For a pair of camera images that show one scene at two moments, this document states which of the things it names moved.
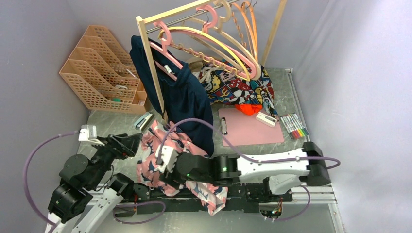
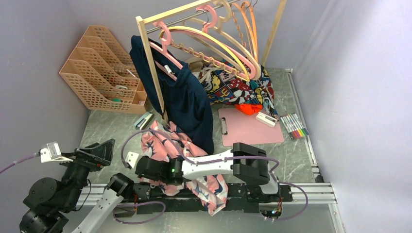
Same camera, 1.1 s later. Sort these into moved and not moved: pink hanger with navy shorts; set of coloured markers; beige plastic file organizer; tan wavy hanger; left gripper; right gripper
Moved: right gripper; left gripper
Not moved: set of coloured markers; beige plastic file organizer; pink hanger with navy shorts; tan wavy hanger
